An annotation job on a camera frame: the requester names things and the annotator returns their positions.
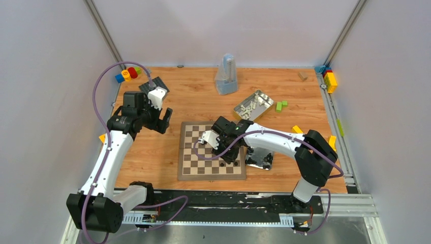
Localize wooden chess board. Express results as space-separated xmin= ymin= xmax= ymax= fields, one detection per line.
xmin=177 ymin=121 xmax=248 ymax=181

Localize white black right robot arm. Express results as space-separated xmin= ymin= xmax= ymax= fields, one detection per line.
xmin=199 ymin=116 xmax=344 ymax=212

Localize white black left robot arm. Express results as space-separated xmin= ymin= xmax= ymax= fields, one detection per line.
xmin=66 ymin=87 xmax=172 ymax=233

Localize silver tin lid black pieces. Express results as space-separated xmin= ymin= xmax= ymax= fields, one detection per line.
xmin=245 ymin=147 xmax=274 ymax=170

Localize gold tin with white pieces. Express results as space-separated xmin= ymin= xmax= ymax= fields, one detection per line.
xmin=233 ymin=89 xmax=275 ymax=122

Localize dark grey lego plate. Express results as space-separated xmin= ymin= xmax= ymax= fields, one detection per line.
xmin=138 ymin=76 xmax=170 ymax=95

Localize blue toy block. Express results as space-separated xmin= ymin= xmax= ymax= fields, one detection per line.
xmin=115 ymin=74 xmax=125 ymax=83

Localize yellow round toy block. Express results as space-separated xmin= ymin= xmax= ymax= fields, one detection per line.
xmin=121 ymin=70 xmax=132 ymax=82

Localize red round toy block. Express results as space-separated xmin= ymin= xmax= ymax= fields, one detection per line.
xmin=127 ymin=67 xmax=138 ymax=79

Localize orange toy block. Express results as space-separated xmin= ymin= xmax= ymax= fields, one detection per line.
xmin=99 ymin=134 xmax=106 ymax=144

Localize blue metronome in plastic bag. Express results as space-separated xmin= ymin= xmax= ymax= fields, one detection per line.
xmin=214 ymin=53 xmax=239 ymax=95

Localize green toy block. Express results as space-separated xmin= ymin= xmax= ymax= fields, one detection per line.
xmin=275 ymin=100 xmax=288 ymax=113

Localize small wooden block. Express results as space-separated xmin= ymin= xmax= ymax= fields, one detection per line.
xmin=298 ymin=72 xmax=308 ymax=81

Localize yellow curved toy block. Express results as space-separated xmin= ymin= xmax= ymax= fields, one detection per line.
xmin=328 ymin=135 xmax=337 ymax=152

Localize stacked colourful blocks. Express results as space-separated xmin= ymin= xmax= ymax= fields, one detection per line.
xmin=314 ymin=66 xmax=338 ymax=94

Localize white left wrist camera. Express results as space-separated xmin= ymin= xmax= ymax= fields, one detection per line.
xmin=147 ymin=86 xmax=168 ymax=111

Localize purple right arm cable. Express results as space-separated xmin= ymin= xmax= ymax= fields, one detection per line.
xmin=193 ymin=130 xmax=345 ymax=235

